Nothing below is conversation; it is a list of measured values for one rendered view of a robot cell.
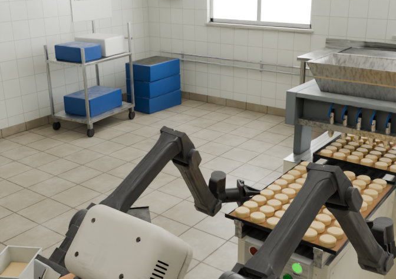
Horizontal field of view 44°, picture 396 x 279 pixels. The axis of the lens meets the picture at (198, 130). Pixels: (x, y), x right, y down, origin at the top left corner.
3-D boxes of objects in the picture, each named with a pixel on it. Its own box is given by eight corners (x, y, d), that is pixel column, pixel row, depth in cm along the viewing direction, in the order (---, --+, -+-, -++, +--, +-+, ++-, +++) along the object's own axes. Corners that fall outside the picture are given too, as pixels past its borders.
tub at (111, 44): (95, 49, 574) (94, 32, 568) (125, 52, 555) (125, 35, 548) (75, 54, 544) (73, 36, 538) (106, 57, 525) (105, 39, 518)
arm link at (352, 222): (307, 193, 120) (348, 201, 113) (316, 174, 123) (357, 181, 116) (357, 270, 147) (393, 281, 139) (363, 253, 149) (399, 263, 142)
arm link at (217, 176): (194, 208, 179) (214, 216, 175) (194, 183, 173) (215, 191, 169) (210, 191, 188) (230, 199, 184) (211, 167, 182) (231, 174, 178)
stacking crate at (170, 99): (159, 99, 662) (158, 85, 656) (181, 103, 638) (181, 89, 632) (126, 109, 618) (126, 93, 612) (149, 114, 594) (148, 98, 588)
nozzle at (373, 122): (369, 143, 212) (373, 104, 206) (376, 145, 210) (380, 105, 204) (364, 148, 207) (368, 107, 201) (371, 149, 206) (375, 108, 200)
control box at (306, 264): (248, 270, 172) (249, 236, 167) (311, 296, 158) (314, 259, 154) (243, 275, 169) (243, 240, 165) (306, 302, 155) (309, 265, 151)
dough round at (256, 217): (254, 215, 168) (254, 210, 168) (267, 218, 166) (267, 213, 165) (247, 221, 164) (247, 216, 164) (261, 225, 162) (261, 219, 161)
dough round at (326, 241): (316, 243, 150) (316, 238, 150) (324, 238, 154) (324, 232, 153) (330, 250, 147) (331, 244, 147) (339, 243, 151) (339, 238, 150)
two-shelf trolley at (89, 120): (102, 111, 609) (94, 20, 572) (137, 118, 583) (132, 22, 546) (52, 130, 540) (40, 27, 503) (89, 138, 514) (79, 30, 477)
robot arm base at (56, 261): (32, 258, 113) (65, 276, 107) (52, 228, 117) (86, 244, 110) (53, 272, 120) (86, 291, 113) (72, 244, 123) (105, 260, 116)
